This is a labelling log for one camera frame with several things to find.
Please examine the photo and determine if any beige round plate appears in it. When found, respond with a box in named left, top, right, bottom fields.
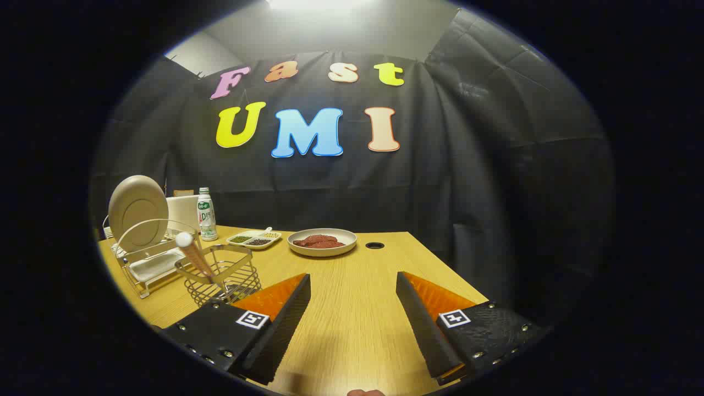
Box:
left=108, top=175, right=169, bottom=254

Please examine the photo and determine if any black backdrop cloth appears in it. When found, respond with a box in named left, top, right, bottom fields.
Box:
left=91, top=11, right=614, bottom=325

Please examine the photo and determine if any white toaster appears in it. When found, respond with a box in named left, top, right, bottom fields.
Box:
left=166, top=194, right=200, bottom=234

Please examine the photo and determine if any white divided dish with beans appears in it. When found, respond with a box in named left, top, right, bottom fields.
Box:
left=226, top=227, right=282, bottom=251

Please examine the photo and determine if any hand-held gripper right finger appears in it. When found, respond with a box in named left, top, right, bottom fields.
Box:
left=396, top=271, right=551, bottom=386

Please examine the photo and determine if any white drink bottle green label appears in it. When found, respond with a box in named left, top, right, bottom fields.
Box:
left=197, top=187, right=218, bottom=242

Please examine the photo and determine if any metal wire basket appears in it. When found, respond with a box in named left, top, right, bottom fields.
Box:
left=175, top=244, right=262, bottom=307

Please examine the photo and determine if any white drip tray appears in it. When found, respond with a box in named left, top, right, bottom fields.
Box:
left=128, top=250, right=188, bottom=284

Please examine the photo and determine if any beige plate with meat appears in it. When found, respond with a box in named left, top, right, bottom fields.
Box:
left=287, top=228, right=358, bottom=257

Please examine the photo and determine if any white wire dish rack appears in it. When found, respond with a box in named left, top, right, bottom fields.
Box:
left=102, top=214, right=201, bottom=299

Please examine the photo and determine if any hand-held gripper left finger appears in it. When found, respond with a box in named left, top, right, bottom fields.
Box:
left=159, top=273, right=311, bottom=386

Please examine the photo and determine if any spoon with checkered handle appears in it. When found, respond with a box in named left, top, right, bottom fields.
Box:
left=175, top=232, right=216, bottom=281

